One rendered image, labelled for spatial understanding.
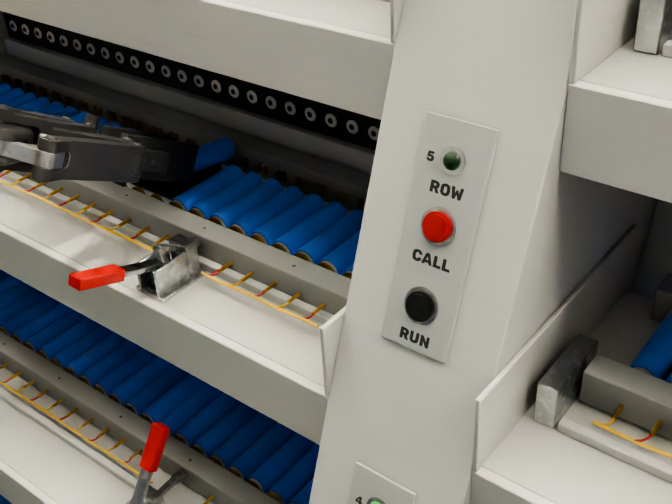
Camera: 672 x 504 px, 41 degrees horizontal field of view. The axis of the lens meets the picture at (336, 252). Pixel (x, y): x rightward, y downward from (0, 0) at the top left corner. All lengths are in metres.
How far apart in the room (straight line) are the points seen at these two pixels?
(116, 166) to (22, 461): 0.30
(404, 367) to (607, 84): 0.18
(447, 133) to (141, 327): 0.28
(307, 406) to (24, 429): 0.35
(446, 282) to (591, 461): 0.12
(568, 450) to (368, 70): 0.22
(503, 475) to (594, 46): 0.22
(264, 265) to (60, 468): 0.28
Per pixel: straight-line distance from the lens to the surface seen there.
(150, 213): 0.65
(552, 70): 0.42
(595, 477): 0.48
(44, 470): 0.78
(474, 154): 0.44
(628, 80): 0.42
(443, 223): 0.44
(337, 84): 0.49
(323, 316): 0.56
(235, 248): 0.60
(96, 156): 0.57
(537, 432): 0.50
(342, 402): 0.51
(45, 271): 0.70
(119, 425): 0.76
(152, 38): 0.59
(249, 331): 0.57
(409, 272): 0.46
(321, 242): 0.61
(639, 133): 0.41
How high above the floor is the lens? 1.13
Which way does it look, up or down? 17 degrees down
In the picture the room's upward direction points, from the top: 10 degrees clockwise
